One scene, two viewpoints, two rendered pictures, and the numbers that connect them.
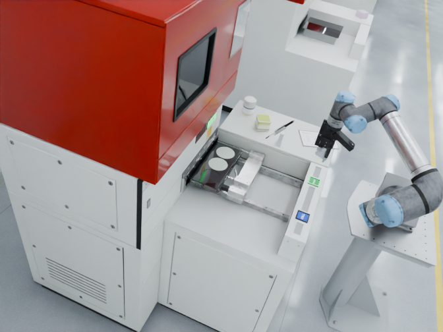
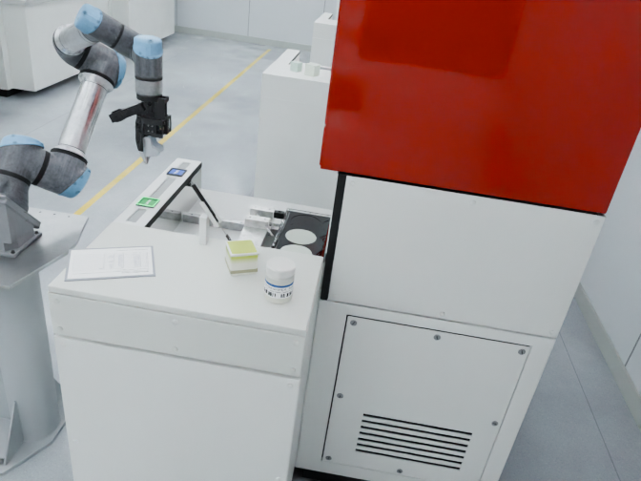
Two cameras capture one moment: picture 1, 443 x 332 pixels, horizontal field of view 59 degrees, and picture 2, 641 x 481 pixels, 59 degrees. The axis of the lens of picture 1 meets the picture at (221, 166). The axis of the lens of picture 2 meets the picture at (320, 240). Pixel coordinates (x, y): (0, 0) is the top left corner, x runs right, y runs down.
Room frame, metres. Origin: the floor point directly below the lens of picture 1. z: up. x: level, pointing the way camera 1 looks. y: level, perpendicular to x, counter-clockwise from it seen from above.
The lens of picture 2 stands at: (3.12, -0.23, 1.77)
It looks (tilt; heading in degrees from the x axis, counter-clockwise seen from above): 29 degrees down; 169
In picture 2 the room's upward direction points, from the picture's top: 8 degrees clockwise
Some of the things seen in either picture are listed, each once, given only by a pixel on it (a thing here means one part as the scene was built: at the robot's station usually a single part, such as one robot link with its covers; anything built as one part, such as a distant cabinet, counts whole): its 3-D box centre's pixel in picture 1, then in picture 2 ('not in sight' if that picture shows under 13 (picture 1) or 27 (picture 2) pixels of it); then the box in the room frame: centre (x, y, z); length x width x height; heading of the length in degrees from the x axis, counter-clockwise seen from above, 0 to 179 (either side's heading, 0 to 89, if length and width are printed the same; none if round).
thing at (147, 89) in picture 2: (336, 120); (149, 86); (1.49, -0.45, 1.33); 0.08 x 0.08 x 0.05
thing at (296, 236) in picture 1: (304, 207); (162, 206); (1.36, -0.43, 0.89); 0.55 x 0.09 x 0.14; 165
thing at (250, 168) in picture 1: (246, 177); (251, 240); (1.53, -0.14, 0.87); 0.36 x 0.08 x 0.03; 165
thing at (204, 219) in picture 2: (279, 134); (210, 221); (1.73, -0.27, 1.03); 0.06 x 0.04 x 0.13; 75
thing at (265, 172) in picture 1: (256, 168); not in sight; (1.65, -0.19, 0.84); 0.50 x 0.02 x 0.03; 75
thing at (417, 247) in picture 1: (385, 224); (1, 256); (1.50, -0.91, 0.75); 0.45 x 0.44 x 0.13; 76
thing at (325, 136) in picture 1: (328, 134); (152, 115); (1.49, -0.44, 1.25); 0.09 x 0.08 x 0.12; 75
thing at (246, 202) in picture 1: (240, 199); (253, 228); (1.39, -0.13, 0.84); 0.50 x 0.02 x 0.03; 75
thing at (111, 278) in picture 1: (123, 219); (406, 342); (1.47, 0.50, 0.41); 0.82 x 0.71 x 0.82; 165
